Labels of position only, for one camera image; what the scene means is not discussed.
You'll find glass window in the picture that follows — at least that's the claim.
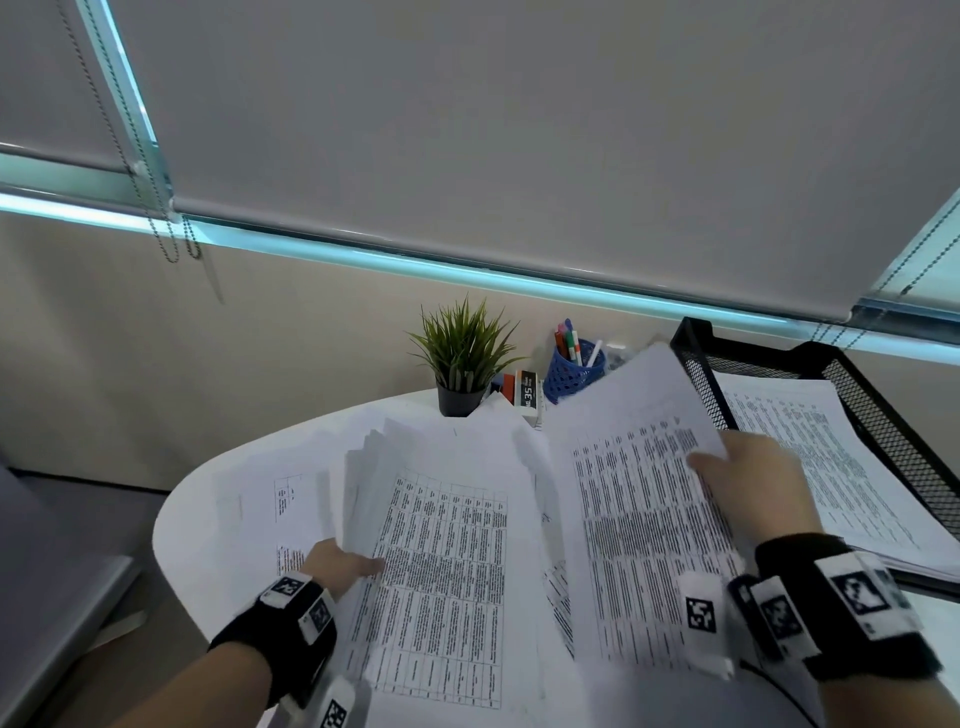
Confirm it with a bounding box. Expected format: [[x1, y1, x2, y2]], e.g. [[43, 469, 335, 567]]
[[0, 0, 960, 367]]

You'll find person's right forearm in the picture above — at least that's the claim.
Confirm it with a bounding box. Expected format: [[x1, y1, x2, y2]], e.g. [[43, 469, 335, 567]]
[[817, 674, 960, 728]]

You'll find person's left forearm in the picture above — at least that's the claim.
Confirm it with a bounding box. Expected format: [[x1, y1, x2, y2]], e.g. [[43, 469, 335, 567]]
[[112, 641, 273, 728]]

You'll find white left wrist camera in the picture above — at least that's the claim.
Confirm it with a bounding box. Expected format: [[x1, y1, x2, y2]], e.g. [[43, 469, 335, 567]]
[[281, 674, 373, 728]]

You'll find wide grey roller blind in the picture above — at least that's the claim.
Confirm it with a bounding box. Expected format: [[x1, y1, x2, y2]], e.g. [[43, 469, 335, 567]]
[[104, 0, 960, 324]]

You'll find black right wristband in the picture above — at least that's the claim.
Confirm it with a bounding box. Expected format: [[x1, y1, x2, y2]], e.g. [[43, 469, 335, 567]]
[[728, 532, 945, 684]]

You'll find grey low cabinet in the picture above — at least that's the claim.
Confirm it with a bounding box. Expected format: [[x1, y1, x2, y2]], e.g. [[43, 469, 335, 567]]
[[0, 464, 144, 728]]

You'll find potted green plant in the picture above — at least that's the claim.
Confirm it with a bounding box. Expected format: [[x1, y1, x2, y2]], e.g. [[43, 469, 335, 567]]
[[407, 296, 523, 419]]

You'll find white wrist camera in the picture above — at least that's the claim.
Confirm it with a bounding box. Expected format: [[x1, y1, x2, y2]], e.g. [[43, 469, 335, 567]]
[[677, 571, 740, 680], [281, 674, 373, 728]]

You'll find black wristband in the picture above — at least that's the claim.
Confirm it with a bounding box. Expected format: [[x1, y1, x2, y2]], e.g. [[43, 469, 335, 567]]
[[728, 532, 945, 684], [208, 572, 339, 710]]

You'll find metal bead chain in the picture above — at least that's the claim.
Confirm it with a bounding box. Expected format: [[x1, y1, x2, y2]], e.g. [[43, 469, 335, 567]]
[[56, 0, 204, 264], [813, 221, 960, 350]]

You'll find black mesh paper tray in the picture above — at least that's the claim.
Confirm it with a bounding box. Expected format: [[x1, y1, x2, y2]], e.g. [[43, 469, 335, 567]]
[[669, 317, 960, 601]]

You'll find white table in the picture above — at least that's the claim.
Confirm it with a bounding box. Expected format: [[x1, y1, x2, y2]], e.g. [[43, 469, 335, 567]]
[[152, 389, 960, 728]]

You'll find blue pen holder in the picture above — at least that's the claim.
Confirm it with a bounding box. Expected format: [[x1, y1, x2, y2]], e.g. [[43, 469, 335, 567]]
[[542, 338, 607, 406]]

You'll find person's left hand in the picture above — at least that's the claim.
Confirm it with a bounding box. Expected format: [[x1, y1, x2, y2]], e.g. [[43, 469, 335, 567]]
[[302, 538, 386, 601]]

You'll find person's right hand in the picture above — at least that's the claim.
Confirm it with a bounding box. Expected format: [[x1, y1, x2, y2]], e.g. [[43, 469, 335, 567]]
[[686, 429, 825, 560]]

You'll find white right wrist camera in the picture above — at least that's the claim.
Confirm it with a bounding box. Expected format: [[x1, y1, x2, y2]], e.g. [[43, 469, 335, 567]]
[[677, 571, 740, 680]]

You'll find black left wristband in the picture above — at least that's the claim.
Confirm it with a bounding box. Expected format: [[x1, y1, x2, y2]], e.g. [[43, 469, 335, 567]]
[[208, 572, 339, 710]]

